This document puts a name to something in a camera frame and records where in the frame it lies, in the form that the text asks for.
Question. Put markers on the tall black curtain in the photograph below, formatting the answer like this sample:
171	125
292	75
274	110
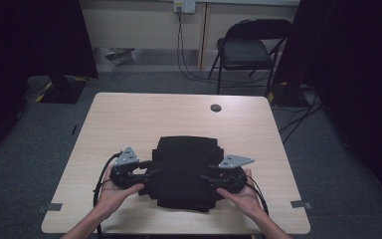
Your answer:
354	83

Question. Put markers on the person's left hand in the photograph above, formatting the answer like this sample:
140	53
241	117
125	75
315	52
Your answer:
112	197

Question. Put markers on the person's right hand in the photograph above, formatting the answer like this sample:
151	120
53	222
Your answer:
245	200

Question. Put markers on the black pants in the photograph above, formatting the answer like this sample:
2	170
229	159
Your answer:
182	172

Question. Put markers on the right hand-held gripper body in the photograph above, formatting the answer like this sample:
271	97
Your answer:
232	179

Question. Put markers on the wide black curtain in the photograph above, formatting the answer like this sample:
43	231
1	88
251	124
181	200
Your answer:
30	49

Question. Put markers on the grey tape strip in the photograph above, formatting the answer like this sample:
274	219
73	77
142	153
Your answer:
51	207
301	204

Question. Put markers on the wooden wall post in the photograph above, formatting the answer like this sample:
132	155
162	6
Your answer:
203	36

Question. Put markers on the black folding chair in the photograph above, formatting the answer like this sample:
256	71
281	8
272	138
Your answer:
243	51

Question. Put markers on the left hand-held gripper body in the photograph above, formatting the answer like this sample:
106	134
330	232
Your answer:
124	174

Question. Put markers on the white wall socket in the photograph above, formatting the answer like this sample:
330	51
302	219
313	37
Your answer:
184	6

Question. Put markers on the black stand base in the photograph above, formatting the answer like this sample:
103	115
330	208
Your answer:
63	91

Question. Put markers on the black box with yellow label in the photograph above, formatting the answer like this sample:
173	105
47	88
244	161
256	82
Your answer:
283	96

